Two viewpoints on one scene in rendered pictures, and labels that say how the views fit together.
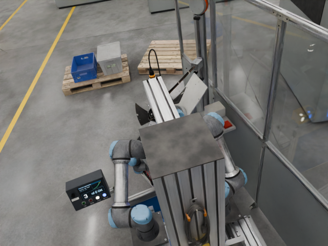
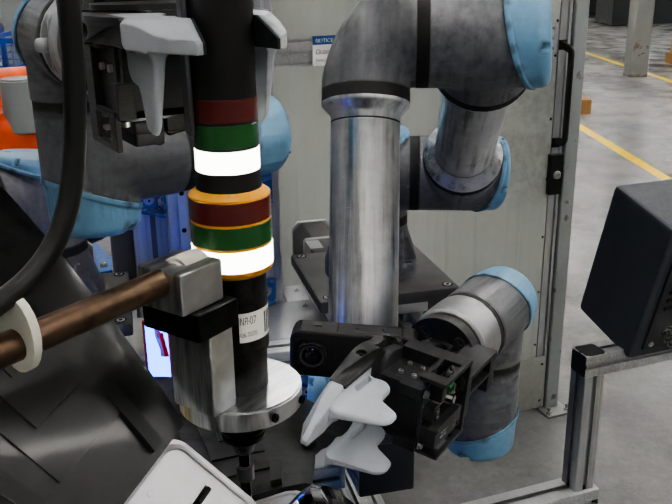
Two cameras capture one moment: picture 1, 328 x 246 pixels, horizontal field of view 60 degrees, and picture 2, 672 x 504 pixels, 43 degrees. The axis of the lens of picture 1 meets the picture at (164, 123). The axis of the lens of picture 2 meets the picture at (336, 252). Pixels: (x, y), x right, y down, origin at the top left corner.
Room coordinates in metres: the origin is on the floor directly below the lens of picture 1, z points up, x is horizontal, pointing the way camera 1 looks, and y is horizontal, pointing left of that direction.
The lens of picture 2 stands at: (2.19, 0.02, 1.52)
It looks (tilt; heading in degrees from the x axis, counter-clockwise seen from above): 19 degrees down; 173
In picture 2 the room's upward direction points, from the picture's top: 1 degrees counter-clockwise
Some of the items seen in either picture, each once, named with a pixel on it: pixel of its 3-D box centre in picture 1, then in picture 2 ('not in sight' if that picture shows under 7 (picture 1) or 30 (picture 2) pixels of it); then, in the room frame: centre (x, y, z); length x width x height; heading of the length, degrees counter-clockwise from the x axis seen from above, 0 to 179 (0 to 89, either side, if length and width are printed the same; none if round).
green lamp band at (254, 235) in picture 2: not in sight; (231, 227); (1.76, 0.02, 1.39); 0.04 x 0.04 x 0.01
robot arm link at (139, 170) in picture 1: (139, 166); (465, 400); (1.42, 0.25, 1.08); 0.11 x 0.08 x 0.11; 78
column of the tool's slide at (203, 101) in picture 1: (204, 98); not in sight; (2.29, -0.46, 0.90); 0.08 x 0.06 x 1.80; 48
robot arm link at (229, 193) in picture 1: (220, 193); (35, 196); (0.97, -0.26, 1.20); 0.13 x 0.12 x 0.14; 121
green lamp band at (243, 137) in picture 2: not in sight; (226, 132); (1.76, 0.02, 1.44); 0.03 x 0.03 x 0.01
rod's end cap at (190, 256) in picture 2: not in sight; (187, 271); (1.78, -0.01, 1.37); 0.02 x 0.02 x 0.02; 48
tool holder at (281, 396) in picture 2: not in sight; (225, 329); (1.76, 0.01, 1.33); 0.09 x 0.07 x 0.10; 138
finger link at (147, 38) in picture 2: not in sight; (156, 77); (1.75, -0.02, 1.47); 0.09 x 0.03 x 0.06; 15
